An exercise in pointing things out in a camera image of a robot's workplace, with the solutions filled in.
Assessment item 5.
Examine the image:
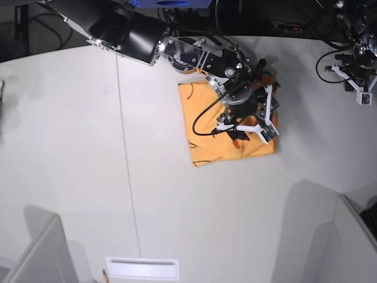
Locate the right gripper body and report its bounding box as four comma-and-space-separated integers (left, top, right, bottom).
216, 82, 279, 130

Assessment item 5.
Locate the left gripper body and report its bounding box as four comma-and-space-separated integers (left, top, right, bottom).
335, 48, 376, 80

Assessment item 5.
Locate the orange yellow T-shirt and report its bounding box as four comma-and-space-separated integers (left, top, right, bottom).
178, 81, 277, 167

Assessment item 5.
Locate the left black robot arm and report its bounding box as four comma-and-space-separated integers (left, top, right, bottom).
316, 1, 376, 104

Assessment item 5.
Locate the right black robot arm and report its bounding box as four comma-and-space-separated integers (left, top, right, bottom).
45, 1, 279, 143

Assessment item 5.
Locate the right grey partition panel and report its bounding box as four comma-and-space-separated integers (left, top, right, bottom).
329, 195, 376, 282

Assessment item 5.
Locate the grey partition panel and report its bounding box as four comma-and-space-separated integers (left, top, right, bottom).
1, 214, 79, 283
329, 195, 376, 282

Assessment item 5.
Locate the white table slot plate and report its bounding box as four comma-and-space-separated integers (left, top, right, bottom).
105, 256, 180, 281

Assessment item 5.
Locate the pencil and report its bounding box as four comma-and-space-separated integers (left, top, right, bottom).
102, 269, 109, 283

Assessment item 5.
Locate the left grey partition panel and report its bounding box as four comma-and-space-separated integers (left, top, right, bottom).
1, 214, 79, 283

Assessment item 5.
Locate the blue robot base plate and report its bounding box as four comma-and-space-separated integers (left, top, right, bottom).
130, 0, 212, 9

